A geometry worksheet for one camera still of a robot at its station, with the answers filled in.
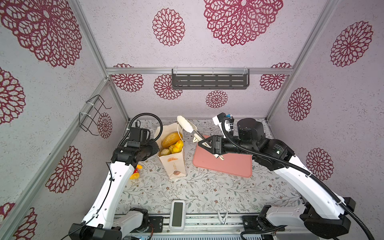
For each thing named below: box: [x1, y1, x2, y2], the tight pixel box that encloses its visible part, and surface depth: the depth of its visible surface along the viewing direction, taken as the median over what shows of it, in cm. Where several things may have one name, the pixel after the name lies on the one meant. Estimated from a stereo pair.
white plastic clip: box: [217, 211, 229, 225], surface depth 76 cm
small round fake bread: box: [160, 148, 171, 156], surface depth 81 cm
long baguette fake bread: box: [161, 131, 183, 148], surface depth 85 cm
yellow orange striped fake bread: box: [171, 139, 184, 154], surface depth 79 cm
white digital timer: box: [169, 199, 186, 232], surface depth 74 cm
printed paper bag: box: [155, 122, 187, 180], surface depth 78 cm
